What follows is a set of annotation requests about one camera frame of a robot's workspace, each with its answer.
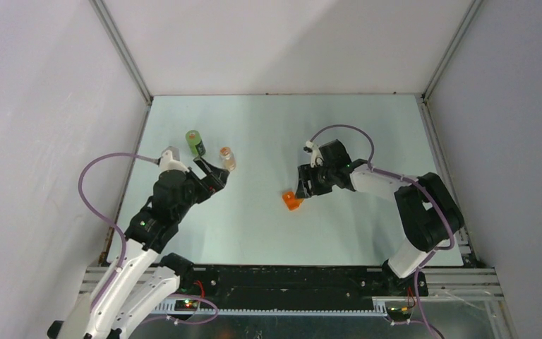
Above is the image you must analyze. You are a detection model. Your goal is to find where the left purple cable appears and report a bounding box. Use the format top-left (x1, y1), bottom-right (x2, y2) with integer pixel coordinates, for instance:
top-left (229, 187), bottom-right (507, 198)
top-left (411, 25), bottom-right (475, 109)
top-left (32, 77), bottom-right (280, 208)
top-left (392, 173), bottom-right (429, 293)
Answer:
top-left (78, 152), bottom-right (161, 310)

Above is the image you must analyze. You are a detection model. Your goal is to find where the clear pill bottle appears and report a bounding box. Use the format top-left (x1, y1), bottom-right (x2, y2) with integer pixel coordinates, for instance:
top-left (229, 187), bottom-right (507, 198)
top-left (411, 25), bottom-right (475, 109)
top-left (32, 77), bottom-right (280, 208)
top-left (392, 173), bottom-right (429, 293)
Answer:
top-left (219, 147), bottom-right (236, 172)

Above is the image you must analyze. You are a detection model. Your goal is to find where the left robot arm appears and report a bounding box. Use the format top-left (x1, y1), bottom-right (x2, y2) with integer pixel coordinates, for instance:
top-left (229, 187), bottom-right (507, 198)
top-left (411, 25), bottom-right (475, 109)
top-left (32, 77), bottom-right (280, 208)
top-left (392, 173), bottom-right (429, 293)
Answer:
top-left (47, 149), bottom-right (230, 338)

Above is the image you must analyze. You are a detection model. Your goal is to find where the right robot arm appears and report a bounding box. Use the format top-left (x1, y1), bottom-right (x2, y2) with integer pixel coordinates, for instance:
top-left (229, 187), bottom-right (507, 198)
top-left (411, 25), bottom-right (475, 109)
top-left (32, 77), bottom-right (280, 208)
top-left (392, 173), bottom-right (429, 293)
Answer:
top-left (295, 140), bottom-right (465, 295)

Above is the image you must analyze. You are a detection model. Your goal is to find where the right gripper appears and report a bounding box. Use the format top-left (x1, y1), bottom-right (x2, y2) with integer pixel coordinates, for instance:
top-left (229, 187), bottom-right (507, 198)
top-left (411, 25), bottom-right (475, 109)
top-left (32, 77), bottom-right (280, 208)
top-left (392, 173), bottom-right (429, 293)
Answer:
top-left (295, 161), bottom-right (336, 199)

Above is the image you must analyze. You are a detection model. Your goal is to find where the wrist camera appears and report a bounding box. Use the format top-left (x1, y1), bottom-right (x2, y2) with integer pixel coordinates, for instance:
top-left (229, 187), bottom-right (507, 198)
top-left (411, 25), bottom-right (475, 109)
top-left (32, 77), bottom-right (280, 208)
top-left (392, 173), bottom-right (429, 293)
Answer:
top-left (158, 146), bottom-right (189, 173)
top-left (303, 141), bottom-right (323, 168)

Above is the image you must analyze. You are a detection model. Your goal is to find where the green pill bottle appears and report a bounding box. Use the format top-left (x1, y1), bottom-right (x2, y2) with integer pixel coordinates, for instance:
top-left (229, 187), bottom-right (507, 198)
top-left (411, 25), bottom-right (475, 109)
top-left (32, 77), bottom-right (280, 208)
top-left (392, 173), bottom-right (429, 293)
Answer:
top-left (186, 130), bottom-right (206, 157)

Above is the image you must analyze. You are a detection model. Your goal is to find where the orange pill box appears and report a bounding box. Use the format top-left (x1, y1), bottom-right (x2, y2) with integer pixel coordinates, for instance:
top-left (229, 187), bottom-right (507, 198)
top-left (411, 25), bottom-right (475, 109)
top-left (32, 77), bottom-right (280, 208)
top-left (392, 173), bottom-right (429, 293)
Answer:
top-left (282, 191), bottom-right (303, 211)

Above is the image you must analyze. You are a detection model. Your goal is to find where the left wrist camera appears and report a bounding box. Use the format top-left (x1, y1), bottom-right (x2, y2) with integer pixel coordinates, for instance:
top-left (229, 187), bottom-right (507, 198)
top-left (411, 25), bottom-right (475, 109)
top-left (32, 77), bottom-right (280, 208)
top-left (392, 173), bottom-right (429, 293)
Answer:
top-left (158, 146), bottom-right (189, 173)

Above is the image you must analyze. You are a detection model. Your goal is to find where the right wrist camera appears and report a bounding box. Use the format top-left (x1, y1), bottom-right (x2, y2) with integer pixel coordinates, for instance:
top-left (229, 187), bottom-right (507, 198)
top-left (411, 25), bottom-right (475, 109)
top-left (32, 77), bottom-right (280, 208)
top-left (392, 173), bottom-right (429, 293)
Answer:
top-left (303, 141), bottom-right (323, 168)

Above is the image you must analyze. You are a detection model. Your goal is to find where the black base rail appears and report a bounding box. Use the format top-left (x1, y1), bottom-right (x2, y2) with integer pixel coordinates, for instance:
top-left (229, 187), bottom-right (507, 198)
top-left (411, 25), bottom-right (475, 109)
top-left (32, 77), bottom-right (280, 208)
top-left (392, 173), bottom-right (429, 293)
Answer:
top-left (178, 264), bottom-right (428, 312)

